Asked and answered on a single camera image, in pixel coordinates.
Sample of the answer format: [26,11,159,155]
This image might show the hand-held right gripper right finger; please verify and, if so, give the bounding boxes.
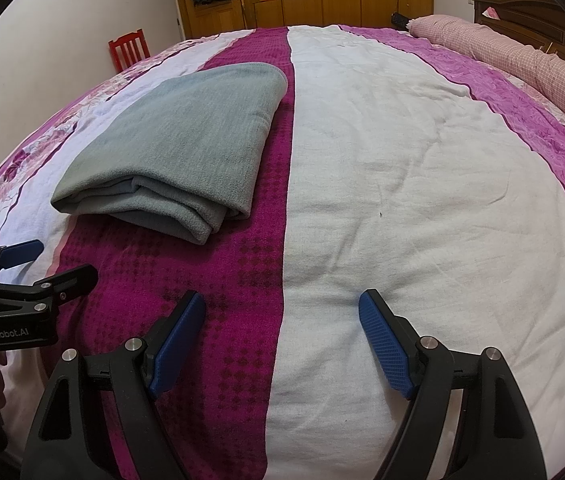
[357,288,548,480]

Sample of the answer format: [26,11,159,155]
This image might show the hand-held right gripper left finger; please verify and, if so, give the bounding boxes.
[21,290,207,480]

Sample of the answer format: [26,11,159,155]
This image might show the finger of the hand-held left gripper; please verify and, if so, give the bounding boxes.
[0,264,99,320]
[0,239,44,281]

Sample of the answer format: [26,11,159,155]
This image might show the grey fleece pants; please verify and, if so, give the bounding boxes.
[50,62,289,246]

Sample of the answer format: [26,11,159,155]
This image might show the pink floral striped blanket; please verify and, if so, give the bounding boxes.
[0,24,565,480]

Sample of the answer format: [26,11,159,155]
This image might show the red wooden chair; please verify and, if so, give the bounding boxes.
[108,29,150,72]

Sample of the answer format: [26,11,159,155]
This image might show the long pink checked pillow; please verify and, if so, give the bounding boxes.
[407,14,565,98]

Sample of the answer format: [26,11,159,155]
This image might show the dark wooden headboard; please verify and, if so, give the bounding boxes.
[470,0,565,81]

